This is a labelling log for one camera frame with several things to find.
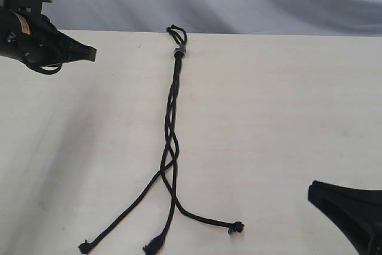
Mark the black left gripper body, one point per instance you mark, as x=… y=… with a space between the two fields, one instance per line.
x=38 y=44

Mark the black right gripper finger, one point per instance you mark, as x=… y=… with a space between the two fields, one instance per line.
x=349 y=209
x=376 y=210

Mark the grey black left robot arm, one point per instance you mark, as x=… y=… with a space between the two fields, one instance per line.
x=38 y=44

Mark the white wrinkled backdrop cloth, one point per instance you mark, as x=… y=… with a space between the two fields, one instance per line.
x=293 y=17

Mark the grey cable tie wrap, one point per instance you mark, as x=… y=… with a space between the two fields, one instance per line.
x=180 y=52

